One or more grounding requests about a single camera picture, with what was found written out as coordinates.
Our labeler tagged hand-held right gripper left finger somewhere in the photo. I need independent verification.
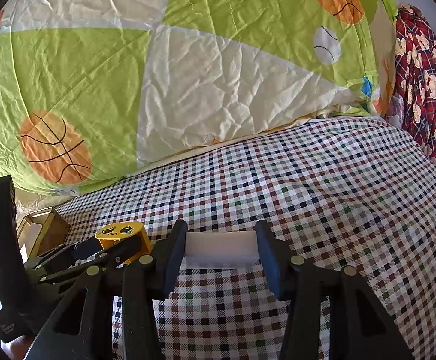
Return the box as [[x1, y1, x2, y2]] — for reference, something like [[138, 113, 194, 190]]
[[25, 219, 189, 360]]

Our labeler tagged yellow sad face block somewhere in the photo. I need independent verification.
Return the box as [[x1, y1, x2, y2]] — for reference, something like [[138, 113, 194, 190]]
[[95, 222, 152, 265]]

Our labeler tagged checkered bed sheet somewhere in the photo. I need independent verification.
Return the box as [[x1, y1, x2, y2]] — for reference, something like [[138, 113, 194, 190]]
[[55, 115, 436, 360]]

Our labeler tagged gold tin box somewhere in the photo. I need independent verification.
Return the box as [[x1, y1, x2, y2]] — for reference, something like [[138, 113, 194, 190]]
[[15, 207, 71, 259]]

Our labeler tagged plain white rectangular box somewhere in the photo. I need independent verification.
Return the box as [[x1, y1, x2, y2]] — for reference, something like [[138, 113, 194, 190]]
[[183, 232, 260, 271]]

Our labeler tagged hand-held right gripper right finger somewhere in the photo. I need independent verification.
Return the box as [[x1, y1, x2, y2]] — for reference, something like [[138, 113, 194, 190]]
[[255, 219, 410, 360]]

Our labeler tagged green basketball print quilt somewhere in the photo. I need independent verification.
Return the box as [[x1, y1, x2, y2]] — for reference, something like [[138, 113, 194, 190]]
[[0, 0, 402, 197]]

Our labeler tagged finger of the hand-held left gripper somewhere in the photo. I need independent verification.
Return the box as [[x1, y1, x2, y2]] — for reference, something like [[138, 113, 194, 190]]
[[34, 240, 106, 268], [38, 237, 144, 285]]

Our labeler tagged red plaid bear print cloth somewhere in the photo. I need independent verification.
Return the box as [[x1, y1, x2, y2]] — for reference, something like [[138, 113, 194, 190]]
[[391, 3, 436, 181]]

